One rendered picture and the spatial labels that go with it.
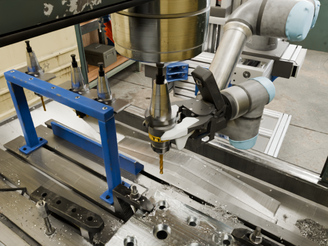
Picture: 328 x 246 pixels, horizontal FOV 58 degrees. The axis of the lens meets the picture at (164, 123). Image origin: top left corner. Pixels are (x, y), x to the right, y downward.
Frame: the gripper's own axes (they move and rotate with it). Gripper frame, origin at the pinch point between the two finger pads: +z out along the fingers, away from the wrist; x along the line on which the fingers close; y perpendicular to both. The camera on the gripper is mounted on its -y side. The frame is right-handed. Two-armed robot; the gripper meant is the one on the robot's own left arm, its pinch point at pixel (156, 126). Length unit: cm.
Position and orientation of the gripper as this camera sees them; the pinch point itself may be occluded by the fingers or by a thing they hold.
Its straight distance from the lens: 59.9
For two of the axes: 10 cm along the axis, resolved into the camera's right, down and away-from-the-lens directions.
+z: -8.0, 3.2, -5.1
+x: -6.0, -4.5, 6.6
